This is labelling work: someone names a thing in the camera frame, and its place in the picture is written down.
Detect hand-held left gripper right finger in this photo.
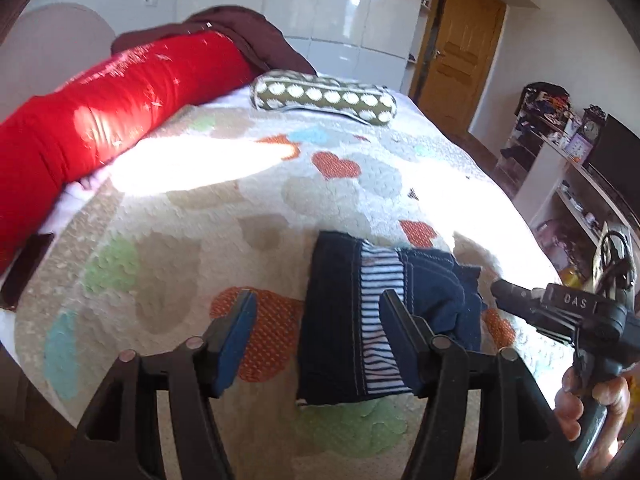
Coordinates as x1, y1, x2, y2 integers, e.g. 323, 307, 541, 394
379, 289, 585, 480

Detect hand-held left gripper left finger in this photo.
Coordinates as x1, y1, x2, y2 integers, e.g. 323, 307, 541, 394
61, 289, 259, 480

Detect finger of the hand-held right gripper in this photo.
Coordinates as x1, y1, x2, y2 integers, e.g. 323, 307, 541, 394
491, 279, 537, 325

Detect dark blue striped pants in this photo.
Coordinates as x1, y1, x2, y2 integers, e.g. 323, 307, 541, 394
296, 231, 488, 406

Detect person's right hand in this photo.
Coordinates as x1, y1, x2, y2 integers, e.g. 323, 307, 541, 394
554, 366, 632, 463

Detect white shelf unit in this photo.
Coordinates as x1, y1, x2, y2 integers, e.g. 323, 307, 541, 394
515, 136, 640, 281

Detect heart patterned quilt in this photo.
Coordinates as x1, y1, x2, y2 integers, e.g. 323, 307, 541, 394
14, 91, 581, 480

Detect black television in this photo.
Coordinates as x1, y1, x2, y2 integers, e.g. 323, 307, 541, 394
583, 114, 640, 211

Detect cluttered dark shelf rack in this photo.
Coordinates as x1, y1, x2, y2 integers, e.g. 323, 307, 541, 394
494, 83, 572, 196

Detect small table clock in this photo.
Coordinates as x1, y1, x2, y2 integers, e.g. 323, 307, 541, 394
568, 105, 607, 161

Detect black smartphone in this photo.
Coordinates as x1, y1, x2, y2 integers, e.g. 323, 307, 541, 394
0, 232, 56, 311

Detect wooden door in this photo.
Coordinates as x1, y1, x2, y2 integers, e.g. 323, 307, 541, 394
408, 0, 508, 140

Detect olive dotted bolster pillow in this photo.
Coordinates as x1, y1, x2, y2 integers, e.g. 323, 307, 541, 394
250, 71, 399, 126

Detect red long pillow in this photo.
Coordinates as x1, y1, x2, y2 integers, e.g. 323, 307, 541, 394
0, 31, 257, 277

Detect dark maroon blanket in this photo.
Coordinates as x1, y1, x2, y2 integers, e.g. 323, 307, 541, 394
111, 5, 318, 76

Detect beige headboard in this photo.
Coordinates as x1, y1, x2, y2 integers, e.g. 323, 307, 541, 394
0, 3, 117, 124

